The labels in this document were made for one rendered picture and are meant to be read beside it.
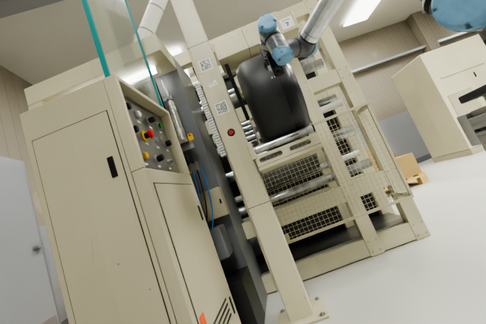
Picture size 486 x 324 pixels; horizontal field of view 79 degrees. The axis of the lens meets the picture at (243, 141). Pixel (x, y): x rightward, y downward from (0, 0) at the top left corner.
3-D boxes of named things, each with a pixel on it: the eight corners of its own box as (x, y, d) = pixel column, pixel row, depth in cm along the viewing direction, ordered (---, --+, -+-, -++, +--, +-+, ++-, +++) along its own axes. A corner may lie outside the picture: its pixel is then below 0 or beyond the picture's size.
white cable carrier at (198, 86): (220, 156, 170) (194, 84, 179) (222, 157, 175) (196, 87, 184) (228, 153, 170) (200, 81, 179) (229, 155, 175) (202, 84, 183)
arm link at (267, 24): (262, 34, 110) (252, 17, 113) (265, 50, 121) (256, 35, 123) (281, 24, 110) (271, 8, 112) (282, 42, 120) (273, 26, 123)
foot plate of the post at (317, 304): (278, 335, 145) (276, 331, 145) (278, 313, 171) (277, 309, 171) (330, 317, 143) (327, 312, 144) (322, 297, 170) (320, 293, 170)
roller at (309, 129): (255, 155, 164) (255, 155, 159) (252, 147, 164) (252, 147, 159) (314, 131, 162) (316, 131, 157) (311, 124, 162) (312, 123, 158)
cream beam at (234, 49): (218, 60, 206) (210, 42, 209) (224, 74, 231) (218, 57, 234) (299, 26, 203) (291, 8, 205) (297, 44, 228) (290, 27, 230)
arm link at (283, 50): (305, 52, 113) (291, 30, 116) (283, 53, 107) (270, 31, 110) (294, 66, 119) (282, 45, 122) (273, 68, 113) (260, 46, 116)
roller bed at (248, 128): (239, 166, 206) (224, 128, 212) (241, 168, 221) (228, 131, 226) (265, 156, 205) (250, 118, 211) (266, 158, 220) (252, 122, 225)
